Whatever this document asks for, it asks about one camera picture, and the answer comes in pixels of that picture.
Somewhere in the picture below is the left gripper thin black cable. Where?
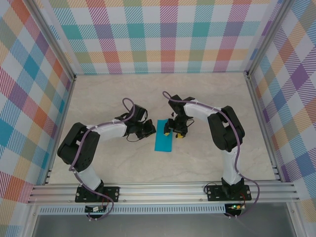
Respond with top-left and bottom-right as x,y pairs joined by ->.
126,134 -> 144,143

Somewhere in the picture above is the thin black base wire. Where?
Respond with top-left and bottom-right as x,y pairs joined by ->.
204,179 -> 224,195

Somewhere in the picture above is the aluminium frame post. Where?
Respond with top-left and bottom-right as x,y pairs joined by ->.
26,0 -> 77,81
243,0 -> 293,79

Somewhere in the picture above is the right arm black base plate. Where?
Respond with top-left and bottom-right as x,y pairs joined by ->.
206,185 -> 252,202

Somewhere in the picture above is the aluminium mounting rail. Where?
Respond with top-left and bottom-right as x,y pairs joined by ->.
27,182 -> 301,204

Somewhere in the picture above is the blue paper sheet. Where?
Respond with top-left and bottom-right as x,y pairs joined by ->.
154,119 -> 173,153

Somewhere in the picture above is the grey metal panel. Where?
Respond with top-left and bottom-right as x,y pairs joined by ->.
32,213 -> 294,237

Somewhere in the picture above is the aluminium side rail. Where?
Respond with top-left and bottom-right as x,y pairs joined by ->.
244,73 -> 282,182
43,76 -> 76,186

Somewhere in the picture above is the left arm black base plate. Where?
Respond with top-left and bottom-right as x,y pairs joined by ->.
75,186 -> 120,203

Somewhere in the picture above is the perforated metal cable tray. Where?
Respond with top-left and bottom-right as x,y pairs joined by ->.
39,206 -> 227,215

